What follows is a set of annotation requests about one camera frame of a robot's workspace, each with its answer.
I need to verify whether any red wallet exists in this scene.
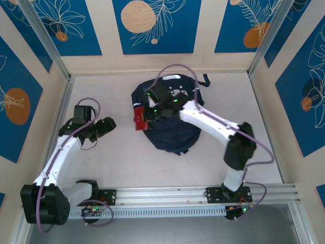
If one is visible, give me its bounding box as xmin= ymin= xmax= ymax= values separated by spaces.
xmin=134 ymin=106 xmax=150 ymax=131

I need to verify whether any navy blue backpack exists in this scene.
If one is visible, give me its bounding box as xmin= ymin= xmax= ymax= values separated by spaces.
xmin=131 ymin=73 xmax=211 ymax=156

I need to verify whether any grey metal sheet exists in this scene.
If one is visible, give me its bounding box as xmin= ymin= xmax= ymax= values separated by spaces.
xmin=25 ymin=204 xmax=305 ymax=244

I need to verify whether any aluminium table side rail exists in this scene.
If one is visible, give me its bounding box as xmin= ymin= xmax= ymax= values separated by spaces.
xmin=248 ymin=73 xmax=286 ymax=184
xmin=38 ymin=76 xmax=76 ymax=189

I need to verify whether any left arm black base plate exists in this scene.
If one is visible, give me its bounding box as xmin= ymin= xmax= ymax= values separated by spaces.
xmin=70 ymin=189 xmax=117 ymax=206

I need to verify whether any aluminium mounting rail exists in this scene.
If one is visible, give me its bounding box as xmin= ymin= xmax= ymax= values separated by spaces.
xmin=21 ymin=182 xmax=302 ymax=209

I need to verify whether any blue floral wall panel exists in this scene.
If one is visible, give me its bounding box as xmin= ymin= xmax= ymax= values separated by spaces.
xmin=112 ymin=0 xmax=202 ymax=55
xmin=32 ymin=0 xmax=103 ymax=57
xmin=275 ymin=24 xmax=325 ymax=158
xmin=0 ymin=35 xmax=44 ymax=164
xmin=214 ymin=0 xmax=283 ymax=54

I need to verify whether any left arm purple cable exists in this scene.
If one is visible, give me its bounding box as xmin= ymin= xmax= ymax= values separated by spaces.
xmin=35 ymin=98 xmax=114 ymax=233

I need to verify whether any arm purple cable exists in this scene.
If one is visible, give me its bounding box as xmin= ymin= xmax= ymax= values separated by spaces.
xmin=152 ymin=63 xmax=275 ymax=220
xmin=35 ymin=98 xmax=114 ymax=233

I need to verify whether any grey slotted cable duct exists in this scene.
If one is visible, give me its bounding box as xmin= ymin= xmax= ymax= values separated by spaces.
xmin=32 ymin=206 xmax=226 ymax=221

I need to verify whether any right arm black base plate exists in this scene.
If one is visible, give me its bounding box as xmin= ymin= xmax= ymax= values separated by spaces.
xmin=205 ymin=186 xmax=253 ymax=204

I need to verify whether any aluminium corner post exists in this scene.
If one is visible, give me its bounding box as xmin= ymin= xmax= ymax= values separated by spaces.
xmin=247 ymin=0 xmax=291 ymax=76
xmin=19 ymin=0 xmax=71 ymax=80

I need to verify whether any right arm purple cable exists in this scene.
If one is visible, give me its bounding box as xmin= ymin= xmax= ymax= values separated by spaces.
xmin=152 ymin=63 xmax=275 ymax=220

